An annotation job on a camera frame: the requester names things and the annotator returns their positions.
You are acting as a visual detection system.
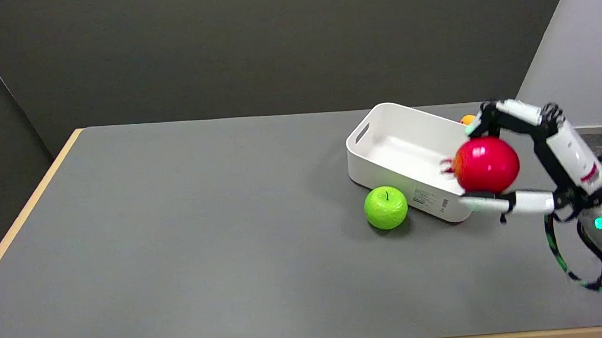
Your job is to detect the red apple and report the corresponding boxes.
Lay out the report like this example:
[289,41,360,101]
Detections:
[439,134,523,199]

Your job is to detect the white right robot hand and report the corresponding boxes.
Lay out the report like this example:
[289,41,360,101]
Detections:
[452,92,602,229]

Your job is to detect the black green robot cable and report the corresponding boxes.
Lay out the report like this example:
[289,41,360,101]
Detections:
[544,210,602,297]

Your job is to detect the green apple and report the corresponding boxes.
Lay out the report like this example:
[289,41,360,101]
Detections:
[362,184,410,232]

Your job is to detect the white plastic box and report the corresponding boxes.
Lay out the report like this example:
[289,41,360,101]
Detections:
[343,95,491,231]

